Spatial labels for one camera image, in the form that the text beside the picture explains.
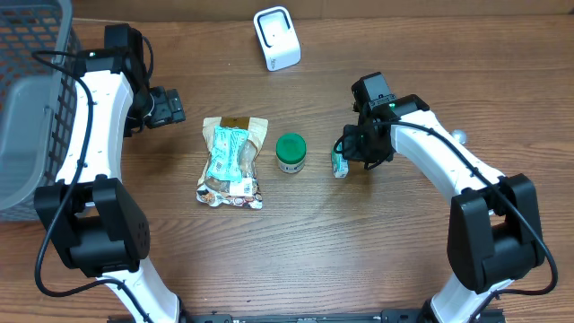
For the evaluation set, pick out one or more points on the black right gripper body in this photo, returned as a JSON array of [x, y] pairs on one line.
[[360, 146]]

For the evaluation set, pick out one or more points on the grey plastic basket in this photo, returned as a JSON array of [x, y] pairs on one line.
[[37, 102]]

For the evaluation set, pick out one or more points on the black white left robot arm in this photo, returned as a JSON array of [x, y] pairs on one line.
[[90, 218]]

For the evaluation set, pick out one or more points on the teal tissue pack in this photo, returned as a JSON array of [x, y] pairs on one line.
[[340, 165]]

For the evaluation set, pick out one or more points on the brown snack pouch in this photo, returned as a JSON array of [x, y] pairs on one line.
[[245, 193]]

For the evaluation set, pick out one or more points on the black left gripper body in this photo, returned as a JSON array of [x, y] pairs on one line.
[[165, 110]]

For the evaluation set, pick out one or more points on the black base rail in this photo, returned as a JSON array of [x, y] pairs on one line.
[[305, 317]]

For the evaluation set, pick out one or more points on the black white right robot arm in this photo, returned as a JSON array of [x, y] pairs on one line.
[[494, 230]]

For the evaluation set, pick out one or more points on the teal wipes packet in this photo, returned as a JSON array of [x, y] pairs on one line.
[[226, 148]]

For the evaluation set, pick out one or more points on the white barcode scanner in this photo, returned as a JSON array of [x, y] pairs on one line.
[[277, 37]]

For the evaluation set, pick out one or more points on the green lid jar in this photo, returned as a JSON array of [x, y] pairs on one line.
[[291, 151]]

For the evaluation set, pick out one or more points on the yellow dish soap bottle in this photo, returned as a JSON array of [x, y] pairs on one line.
[[460, 136]]

